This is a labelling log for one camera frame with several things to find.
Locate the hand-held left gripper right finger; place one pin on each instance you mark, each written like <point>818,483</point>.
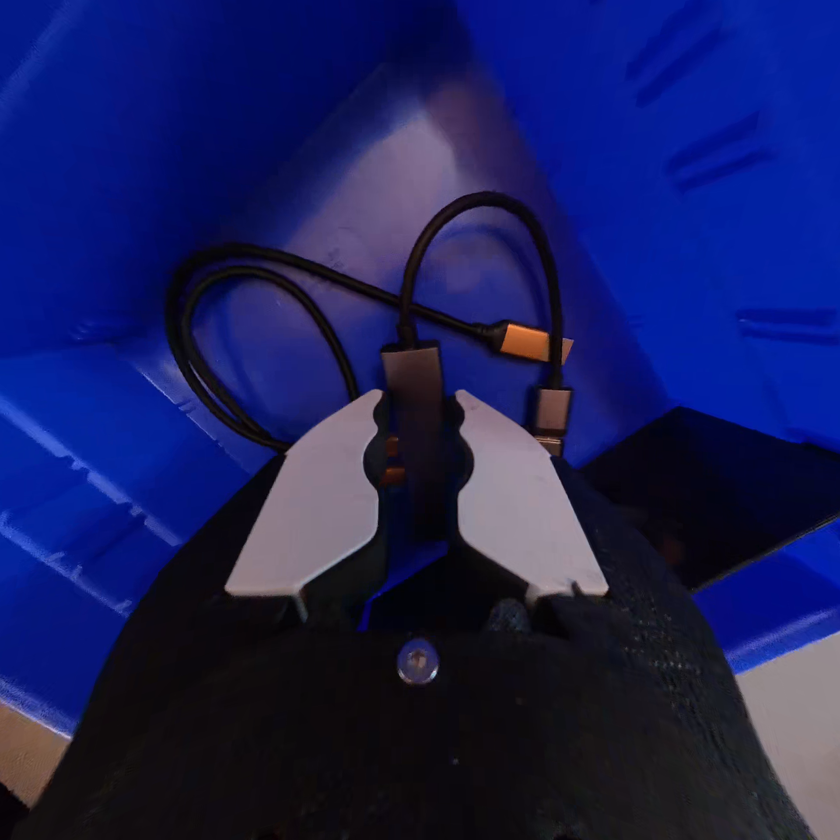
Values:
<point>525,512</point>

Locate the blue plastic bin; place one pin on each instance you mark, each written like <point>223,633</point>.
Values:
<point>197,131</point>

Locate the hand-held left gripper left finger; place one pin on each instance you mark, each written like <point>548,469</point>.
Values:
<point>308,505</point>

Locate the black bin divider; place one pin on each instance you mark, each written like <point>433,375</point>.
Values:
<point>709,485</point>

